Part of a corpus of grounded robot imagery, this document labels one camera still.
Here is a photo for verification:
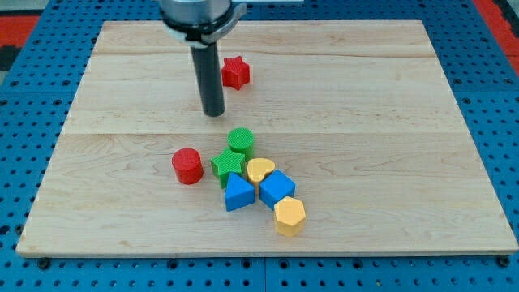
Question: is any red star block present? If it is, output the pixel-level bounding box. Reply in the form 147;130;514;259
221;56;251;90

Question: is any red cylinder block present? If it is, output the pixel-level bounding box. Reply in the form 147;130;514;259
171;148;204;185

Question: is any green star block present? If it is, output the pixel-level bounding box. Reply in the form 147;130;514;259
210;148;245;189

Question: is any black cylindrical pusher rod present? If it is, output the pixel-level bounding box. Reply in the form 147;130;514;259
191;43;225;117

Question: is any light wooden board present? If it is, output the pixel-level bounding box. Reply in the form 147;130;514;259
16;20;518;258

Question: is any blue triangle block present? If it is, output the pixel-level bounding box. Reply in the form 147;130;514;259
224;173;255;212

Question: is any yellow hexagon block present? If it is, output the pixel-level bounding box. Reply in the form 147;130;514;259
274;196;306;237

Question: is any green cylinder block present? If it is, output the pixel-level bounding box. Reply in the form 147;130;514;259
227;127;255;161

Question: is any yellow heart block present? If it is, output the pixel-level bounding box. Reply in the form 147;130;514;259
247;158;276;189

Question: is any blue cube block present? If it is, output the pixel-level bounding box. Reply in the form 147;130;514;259
259;170;296;210

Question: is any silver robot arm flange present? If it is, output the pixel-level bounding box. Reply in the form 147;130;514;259
159;0;247;46

